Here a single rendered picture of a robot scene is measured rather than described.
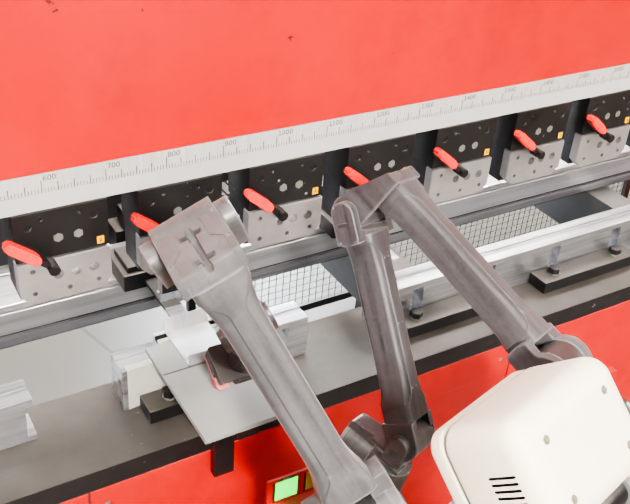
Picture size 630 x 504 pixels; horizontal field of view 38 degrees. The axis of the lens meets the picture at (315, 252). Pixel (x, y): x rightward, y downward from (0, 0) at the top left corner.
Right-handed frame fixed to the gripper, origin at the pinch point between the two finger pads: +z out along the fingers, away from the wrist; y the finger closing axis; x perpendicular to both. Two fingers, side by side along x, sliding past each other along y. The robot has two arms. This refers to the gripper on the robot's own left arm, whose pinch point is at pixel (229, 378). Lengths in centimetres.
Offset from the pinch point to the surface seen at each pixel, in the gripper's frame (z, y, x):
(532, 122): -18, -75, -27
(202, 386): 4.2, 3.5, -1.3
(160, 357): 9.2, 7.1, -10.4
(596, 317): 20, -99, 6
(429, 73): -31, -46, -34
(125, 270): 19.4, 4.0, -33.9
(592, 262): 16, -103, -6
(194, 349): 8.6, 0.8, -9.9
